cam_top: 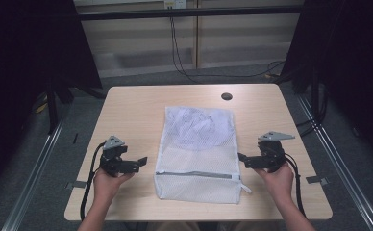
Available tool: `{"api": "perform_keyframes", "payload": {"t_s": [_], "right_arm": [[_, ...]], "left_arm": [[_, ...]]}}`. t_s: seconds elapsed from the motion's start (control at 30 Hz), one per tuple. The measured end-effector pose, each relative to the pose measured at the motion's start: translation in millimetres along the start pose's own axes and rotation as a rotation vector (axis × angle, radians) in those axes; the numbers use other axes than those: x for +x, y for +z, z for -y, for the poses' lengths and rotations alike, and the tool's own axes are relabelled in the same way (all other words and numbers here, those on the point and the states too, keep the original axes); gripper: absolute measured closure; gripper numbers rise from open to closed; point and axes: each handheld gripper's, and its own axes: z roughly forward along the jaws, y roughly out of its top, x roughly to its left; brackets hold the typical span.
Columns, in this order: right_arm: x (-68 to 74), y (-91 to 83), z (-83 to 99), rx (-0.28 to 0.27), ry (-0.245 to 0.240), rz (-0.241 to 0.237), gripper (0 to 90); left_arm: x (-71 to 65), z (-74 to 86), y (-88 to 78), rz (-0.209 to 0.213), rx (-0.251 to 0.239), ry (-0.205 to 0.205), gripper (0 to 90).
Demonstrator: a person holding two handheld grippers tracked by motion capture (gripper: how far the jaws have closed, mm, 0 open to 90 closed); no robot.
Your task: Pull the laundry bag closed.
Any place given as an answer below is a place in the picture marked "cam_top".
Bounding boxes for black horizontal bar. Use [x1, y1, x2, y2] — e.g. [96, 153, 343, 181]
[76, 5, 305, 22]

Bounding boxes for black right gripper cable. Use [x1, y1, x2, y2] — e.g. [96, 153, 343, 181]
[283, 152, 308, 219]

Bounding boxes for white wall outlet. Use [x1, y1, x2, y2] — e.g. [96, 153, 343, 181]
[162, 0, 188, 10]

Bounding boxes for black metal stand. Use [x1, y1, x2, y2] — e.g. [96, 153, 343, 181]
[44, 76, 62, 136]

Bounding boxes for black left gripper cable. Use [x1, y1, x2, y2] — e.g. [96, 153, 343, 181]
[80, 141, 108, 222]

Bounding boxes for white mesh laundry bag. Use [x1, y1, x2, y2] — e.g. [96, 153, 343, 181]
[153, 105, 253, 206]

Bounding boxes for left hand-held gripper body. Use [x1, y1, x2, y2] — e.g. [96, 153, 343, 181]
[99, 135, 138, 178]

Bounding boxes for black wall cables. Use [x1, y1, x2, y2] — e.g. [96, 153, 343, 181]
[168, 16, 286, 85]

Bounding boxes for person's left hand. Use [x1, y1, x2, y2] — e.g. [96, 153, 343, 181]
[92, 167, 135, 202]

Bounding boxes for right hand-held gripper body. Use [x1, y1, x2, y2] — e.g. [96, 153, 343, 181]
[257, 130, 296, 174]

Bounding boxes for person's right hand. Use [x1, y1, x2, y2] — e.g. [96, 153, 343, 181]
[254, 161, 295, 202]

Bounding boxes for aluminium floor rail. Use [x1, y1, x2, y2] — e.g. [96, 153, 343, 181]
[1, 116, 67, 231]
[295, 93, 373, 231]

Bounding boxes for black curtain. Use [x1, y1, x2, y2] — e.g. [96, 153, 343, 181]
[0, 0, 104, 196]
[280, 0, 373, 169]

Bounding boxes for black floor cables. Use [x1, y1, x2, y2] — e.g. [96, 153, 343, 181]
[294, 82, 329, 139]

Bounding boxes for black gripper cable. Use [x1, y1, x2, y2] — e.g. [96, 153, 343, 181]
[283, 152, 308, 219]
[80, 141, 108, 222]

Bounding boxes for pale crumpled garment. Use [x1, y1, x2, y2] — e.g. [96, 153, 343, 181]
[167, 107, 236, 152]

